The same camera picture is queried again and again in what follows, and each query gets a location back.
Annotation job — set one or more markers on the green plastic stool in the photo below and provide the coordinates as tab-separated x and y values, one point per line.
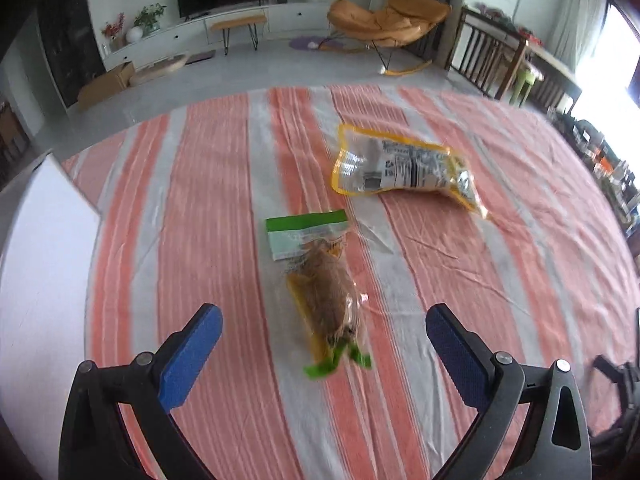
525	77

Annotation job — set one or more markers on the yellow edged egg packet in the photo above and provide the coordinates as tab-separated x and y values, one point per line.
400	170

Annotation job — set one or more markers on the long side table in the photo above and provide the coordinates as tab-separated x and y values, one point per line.
555	67

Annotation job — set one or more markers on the dark floor mat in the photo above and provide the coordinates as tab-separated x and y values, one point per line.
200	56

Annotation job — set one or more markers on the window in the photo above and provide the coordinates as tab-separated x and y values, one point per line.
615	60

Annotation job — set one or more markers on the green snack packet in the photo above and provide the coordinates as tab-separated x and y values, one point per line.
300	237

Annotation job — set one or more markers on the white cardboard box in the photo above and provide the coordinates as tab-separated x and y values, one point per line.
40	270

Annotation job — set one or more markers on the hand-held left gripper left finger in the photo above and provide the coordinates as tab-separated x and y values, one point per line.
192	355

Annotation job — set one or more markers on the black display cabinet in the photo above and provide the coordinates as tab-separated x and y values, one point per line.
70	35

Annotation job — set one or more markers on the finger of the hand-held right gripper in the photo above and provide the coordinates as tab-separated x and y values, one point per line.
610	367

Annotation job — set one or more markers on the white curtain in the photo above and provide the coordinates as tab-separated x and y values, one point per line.
575	15

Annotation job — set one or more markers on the white round vase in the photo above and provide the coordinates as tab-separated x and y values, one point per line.
134	35

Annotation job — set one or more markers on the red flower arrangement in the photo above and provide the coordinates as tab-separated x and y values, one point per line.
114	30

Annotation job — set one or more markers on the orange striped tablecloth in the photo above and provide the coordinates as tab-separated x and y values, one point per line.
200	210

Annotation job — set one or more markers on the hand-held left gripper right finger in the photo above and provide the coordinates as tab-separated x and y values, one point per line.
457	355

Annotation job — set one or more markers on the leafy plant in green pot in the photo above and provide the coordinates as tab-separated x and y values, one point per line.
150	17

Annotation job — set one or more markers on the brown bun packet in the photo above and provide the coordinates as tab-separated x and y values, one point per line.
327	300

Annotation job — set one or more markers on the orange lounge chair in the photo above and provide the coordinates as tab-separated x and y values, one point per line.
380	20

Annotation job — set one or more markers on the beige cat scratcher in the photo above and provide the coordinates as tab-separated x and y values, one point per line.
160	66

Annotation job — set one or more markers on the purple rug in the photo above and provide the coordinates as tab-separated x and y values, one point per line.
302	42

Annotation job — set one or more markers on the clutter of bottles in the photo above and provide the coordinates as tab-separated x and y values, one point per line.
605	170

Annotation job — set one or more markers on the white television cabinet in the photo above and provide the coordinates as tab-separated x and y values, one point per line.
300	15

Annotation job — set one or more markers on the wooden bench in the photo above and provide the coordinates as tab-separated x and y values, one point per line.
235	22

